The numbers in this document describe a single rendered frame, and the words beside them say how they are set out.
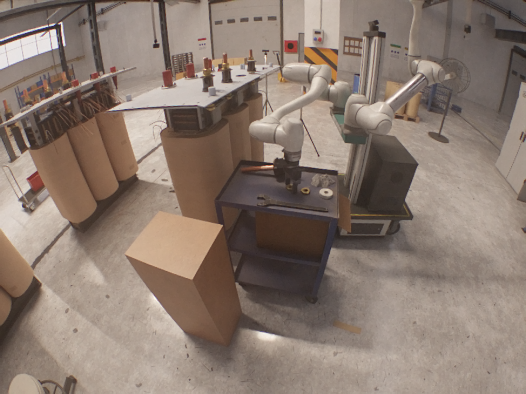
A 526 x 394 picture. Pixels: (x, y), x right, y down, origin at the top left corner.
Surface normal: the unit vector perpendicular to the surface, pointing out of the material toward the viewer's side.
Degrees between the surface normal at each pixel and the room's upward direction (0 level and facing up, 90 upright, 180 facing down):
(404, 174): 90
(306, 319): 0
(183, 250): 0
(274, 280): 0
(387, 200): 90
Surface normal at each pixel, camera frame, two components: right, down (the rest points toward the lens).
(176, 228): -0.03, -0.79
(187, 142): -0.28, 0.60
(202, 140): 0.25, 0.59
